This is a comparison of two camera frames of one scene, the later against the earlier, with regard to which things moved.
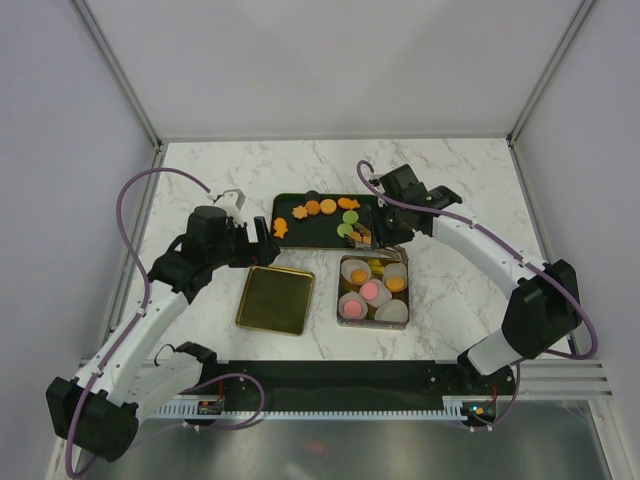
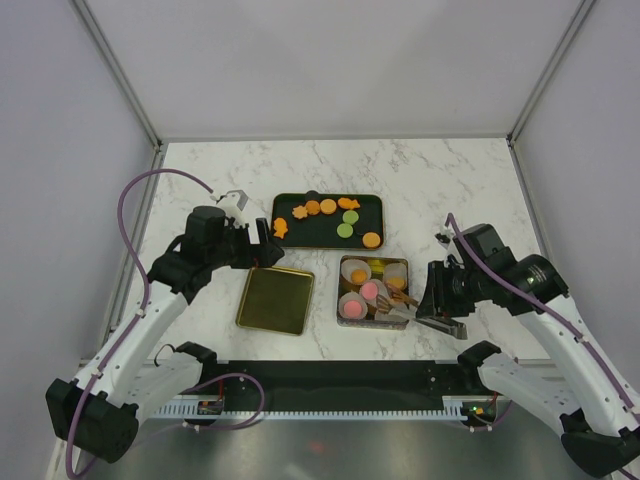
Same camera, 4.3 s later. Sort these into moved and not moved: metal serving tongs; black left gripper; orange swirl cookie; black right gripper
Moved: metal serving tongs; black right gripper
Not moved: black left gripper; orange swirl cookie
